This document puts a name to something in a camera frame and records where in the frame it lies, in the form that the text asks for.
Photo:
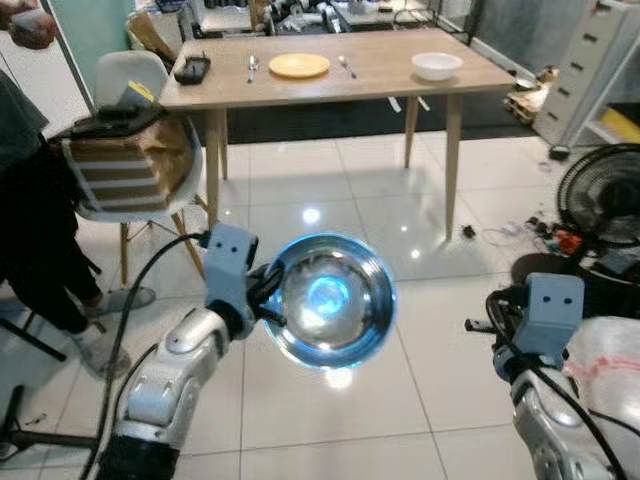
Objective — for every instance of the wooden dining table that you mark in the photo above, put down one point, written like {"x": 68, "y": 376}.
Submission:
{"x": 380, "y": 80}

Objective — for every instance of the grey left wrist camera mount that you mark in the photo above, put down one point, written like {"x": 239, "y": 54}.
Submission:
{"x": 228, "y": 265}

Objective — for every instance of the brown cardboard box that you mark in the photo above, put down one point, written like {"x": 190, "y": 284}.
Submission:
{"x": 150, "y": 165}

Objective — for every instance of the clear plastic bag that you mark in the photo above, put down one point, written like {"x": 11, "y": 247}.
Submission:
{"x": 610, "y": 400}

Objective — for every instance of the black tray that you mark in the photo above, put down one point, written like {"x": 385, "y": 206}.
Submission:
{"x": 191, "y": 71}

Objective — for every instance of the person's hand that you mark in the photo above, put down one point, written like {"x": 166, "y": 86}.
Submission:
{"x": 32, "y": 25}

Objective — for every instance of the silver fork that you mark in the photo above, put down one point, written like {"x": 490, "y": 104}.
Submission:
{"x": 345, "y": 65}

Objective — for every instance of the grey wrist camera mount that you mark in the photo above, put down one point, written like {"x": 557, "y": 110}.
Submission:
{"x": 228, "y": 265}
{"x": 552, "y": 310}

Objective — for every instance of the shiny steel bowl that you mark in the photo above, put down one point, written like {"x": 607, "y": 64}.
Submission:
{"x": 330, "y": 300}

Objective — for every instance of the black stand leg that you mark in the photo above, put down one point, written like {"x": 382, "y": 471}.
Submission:
{"x": 50, "y": 440}

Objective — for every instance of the orange tool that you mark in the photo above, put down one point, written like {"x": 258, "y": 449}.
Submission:
{"x": 568, "y": 243}

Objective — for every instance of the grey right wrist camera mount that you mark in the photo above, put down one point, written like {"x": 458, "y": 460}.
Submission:
{"x": 552, "y": 310}

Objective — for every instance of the yellow box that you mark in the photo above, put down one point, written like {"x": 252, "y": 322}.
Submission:
{"x": 622, "y": 125}

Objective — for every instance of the silver spoon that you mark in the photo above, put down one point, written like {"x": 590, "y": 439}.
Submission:
{"x": 252, "y": 63}

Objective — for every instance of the black floor fan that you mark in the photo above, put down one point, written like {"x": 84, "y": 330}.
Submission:
{"x": 600, "y": 195}

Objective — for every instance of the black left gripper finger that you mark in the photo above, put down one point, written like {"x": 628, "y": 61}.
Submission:
{"x": 275, "y": 277}
{"x": 273, "y": 315}

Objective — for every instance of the yellow plate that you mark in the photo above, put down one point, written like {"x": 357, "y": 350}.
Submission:
{"x": 299, "y": 66}

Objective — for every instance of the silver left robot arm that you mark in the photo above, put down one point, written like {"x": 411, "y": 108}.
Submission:
{"x": 160, "y": 390}

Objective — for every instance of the white chair wooden legs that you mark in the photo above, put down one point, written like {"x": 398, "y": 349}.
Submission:
{"x": 125, "y": 75}

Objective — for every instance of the black device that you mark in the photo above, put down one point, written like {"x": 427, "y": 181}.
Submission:
{"x": 110, "y": 122}

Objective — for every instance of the white shelf unit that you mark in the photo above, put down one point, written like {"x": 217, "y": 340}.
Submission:
{"x": 630, "y": 90}

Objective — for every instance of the white bowl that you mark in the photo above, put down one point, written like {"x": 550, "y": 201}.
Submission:
{"x": 437, "y": 68}

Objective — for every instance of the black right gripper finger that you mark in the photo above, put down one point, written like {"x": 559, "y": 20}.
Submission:
{"x": 505, "y": 298}

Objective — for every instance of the white drawer cabinet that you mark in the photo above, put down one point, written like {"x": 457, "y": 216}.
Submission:
{"x": 585, "y": 70}

